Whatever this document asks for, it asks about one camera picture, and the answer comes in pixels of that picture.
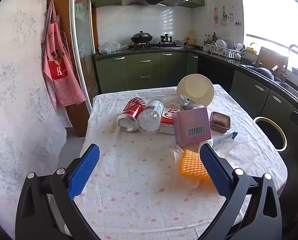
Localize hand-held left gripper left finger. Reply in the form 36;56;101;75
15;144;101;240

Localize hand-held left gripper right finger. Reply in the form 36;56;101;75
196;143;282;240

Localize black bin with yellow rim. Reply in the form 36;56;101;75
253;116;288;155

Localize silver snack packet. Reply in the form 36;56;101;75
179;94;197;110

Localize red soda can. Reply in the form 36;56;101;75
116;97;146;132

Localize clear plastic bottle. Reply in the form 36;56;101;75
138;99;164;134

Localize clear plastic cup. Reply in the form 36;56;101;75
218;139;255;170

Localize blue and white tube wrapper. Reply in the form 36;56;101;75
211;132;239;148

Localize white crinkled plastic wrapper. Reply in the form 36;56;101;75
169;144;185;160

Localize floral white tablecloth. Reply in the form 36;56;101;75
80;84;288;240

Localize brown plastic tray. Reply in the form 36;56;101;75
209;111;231;132

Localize pink cardboard box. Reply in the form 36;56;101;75
172;107;212;147

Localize steel kitchen faucet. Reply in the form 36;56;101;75
281;44;298;80

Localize dark pan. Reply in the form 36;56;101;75
255;65;279;80

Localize wooden cutting board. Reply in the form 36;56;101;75
257;46;289;78

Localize red and white milk carton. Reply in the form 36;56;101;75
159;102;182;135

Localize beige paper bowl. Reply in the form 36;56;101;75
176;74;215;108

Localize red checkered apron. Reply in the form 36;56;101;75
41;0;87;112

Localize white dish rack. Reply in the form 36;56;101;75
206;39;243;59

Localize bright window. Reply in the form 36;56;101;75
239;0;298;63

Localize green lower kitchen cabinets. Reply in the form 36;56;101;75
94;51;298;130

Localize clear plastic bag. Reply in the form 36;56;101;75
99;41;121;55

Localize glass sliding door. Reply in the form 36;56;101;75
69;0;99;105

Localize yellow oil bottle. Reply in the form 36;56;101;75
187;29;197;45

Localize black gas stove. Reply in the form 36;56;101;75
128;42;184;50

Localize black wok with lid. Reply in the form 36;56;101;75
130;31;153;45

